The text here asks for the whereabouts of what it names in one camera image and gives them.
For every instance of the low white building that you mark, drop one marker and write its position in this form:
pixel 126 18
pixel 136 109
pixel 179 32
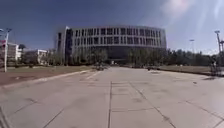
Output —
pixel 20 53

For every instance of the dry grass strip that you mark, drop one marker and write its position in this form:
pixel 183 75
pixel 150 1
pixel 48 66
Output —
pixel 186 68

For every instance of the grey concrete slab plaza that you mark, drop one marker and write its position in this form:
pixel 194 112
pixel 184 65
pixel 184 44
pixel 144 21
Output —
pixel 133 106

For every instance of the large curved grey building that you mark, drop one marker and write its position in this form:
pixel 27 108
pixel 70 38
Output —
pixel 113 41

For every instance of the thin lamp pole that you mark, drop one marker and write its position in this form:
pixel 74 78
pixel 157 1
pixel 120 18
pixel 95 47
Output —
pixel 192 46

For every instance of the tall light mast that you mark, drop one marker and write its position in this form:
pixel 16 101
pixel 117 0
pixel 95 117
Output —
pixel 218 41

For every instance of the row of trees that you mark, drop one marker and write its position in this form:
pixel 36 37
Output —
pixel 150 57

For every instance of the brown bare ground strip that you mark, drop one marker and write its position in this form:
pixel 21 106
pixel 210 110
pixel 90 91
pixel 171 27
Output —
pixel 30 73

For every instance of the pale kerb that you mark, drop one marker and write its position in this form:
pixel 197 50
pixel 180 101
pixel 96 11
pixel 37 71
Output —
pixel 46 78

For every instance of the white lamp pole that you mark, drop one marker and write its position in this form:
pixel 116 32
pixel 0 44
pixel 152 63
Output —
pixel 5 53

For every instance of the person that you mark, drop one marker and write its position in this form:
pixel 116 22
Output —
pixel 213 66

